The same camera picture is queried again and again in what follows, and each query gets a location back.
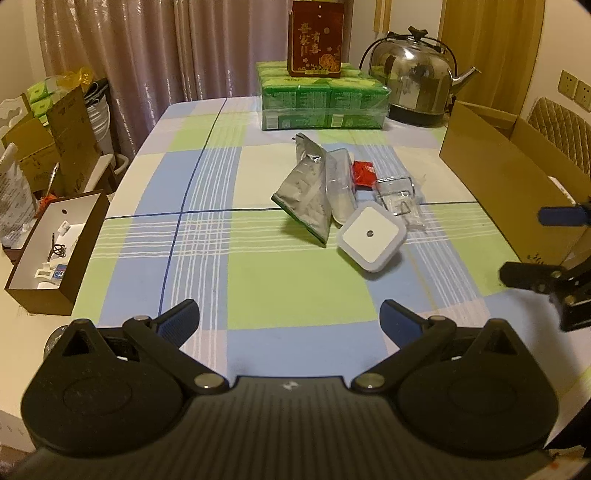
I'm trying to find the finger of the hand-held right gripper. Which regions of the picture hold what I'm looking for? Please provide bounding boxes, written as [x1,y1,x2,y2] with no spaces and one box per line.
[499,261,573,296]
[539,198,591,228]

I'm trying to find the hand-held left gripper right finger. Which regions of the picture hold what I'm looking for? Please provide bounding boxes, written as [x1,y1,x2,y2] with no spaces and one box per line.
[351,299,536,396]

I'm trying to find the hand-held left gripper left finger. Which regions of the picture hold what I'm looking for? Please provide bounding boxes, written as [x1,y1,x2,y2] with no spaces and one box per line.
[54,299,228,396]

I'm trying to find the brown cardboard box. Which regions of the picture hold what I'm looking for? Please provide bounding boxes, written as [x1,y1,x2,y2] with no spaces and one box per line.
[438,100,591,278]

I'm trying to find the white square night light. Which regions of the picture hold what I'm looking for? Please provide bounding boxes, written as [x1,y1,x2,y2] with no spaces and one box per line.
[337,202,408,273]

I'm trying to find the clear bag with wire clips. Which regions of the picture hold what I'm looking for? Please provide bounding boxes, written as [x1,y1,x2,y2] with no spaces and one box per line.
[374,175,426,230]

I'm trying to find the translucent white plastic spoon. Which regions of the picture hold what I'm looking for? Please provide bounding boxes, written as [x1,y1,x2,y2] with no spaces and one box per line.
[323,148,359,226]

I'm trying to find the red snack packet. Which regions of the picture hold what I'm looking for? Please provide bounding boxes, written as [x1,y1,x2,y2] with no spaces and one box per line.
[352,160,378,189]

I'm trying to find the silver foil pouch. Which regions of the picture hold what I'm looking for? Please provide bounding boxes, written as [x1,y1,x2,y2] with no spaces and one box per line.
[271,133,334,247]

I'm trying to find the checked tablecloth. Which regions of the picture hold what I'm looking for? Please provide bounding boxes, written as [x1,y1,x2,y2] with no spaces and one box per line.
[41,95,591,416]

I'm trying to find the quilted brown chair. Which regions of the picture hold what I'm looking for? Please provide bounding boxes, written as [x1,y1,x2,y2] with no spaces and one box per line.
[526,97,591,176]

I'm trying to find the dark brown open box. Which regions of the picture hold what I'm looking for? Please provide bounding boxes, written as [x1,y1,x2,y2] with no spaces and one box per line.
[4,190,110,316]

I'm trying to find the stainless steel kettle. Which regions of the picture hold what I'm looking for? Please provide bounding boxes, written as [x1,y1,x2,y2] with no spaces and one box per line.
[359,27,482,127]

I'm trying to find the white plastic bag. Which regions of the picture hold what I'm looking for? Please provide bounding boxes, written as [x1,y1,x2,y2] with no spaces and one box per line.
[0,143,38,250]

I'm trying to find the stacked cardboard boxes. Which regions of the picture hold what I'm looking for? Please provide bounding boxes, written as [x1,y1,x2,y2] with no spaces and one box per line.
[2,85,102,197]

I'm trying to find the metal bucket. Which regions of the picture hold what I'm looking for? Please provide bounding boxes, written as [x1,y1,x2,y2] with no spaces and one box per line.
[83,78,116,155]

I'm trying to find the green tissue multipack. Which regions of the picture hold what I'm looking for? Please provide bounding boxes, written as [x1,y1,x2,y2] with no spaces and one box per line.
[256,61,392,131]

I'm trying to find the green tissue boxes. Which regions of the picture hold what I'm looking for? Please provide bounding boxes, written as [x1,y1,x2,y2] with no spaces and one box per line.
[25,76,63,125]

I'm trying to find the yellow plastic bag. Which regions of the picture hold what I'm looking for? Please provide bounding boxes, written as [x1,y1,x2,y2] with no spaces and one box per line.
[55,67,95,88]

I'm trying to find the white chair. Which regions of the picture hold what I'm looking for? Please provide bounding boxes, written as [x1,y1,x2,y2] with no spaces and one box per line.
[0,95,31,139]

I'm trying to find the pink curtain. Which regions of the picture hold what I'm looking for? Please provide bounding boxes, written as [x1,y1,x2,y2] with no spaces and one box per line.
[34,0,356,158]

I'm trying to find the red gift box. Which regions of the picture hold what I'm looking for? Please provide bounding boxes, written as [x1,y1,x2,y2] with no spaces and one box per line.
[287,0,346,78]

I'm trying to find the wall socket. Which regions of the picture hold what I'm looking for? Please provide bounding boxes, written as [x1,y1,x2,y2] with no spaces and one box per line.
[558,69,591,112]

